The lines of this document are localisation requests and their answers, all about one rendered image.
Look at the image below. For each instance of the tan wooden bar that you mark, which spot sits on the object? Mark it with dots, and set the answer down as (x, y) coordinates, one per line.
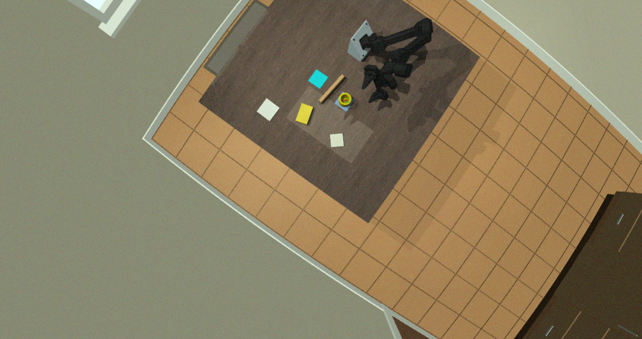
(338, 81)

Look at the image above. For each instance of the yellow cup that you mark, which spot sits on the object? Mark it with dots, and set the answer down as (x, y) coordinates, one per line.
(344, 96)

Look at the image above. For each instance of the yellow block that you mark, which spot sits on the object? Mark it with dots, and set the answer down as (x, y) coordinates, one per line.
(304, 113)

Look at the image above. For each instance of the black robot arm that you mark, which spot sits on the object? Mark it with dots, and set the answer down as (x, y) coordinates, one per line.
(422, 30)

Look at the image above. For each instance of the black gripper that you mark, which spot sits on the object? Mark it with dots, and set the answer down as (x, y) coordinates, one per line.
(372, 73)

